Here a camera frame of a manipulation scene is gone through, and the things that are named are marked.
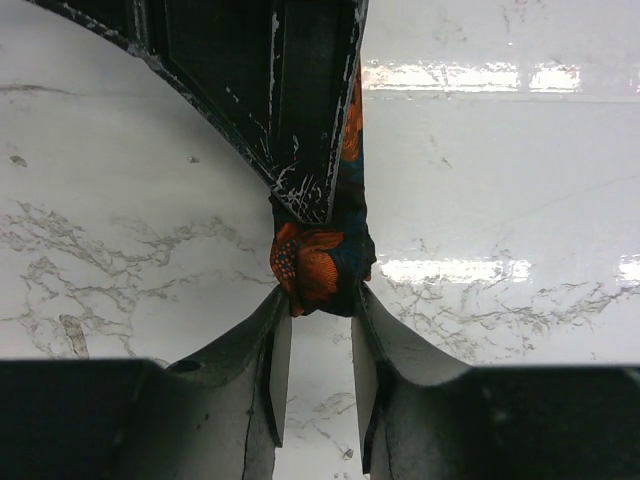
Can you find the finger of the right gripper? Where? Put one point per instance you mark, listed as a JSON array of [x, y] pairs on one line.
[[274, 78]]

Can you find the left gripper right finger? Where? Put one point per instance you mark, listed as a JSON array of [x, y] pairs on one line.
[[423, 414]]

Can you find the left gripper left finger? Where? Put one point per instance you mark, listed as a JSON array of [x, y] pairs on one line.
[[216, 414]]

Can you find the black orange floral tie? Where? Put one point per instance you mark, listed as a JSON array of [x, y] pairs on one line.
[[321, 268]]

